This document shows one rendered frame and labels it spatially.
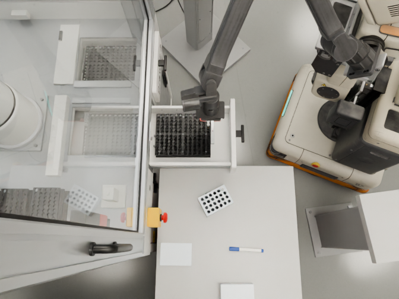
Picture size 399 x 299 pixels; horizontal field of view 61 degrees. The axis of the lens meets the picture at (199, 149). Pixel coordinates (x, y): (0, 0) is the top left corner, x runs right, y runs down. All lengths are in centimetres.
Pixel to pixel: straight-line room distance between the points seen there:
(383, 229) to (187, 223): 81
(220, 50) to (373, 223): 97
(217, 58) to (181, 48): 149
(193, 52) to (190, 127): 121
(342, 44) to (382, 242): 84
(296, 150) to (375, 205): 63
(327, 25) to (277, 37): 157
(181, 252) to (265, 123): 124
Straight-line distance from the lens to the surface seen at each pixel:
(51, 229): 54
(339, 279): 236
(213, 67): 106
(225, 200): 141
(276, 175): 150
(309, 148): 208
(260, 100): 243
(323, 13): 112
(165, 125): 139
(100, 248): 69
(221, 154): 141
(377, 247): 160
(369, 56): 124
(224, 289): 140
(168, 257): 143
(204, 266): 144
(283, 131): 207
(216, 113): 121
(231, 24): 103
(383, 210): 163
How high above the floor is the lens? 220
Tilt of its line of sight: 75 degrees down
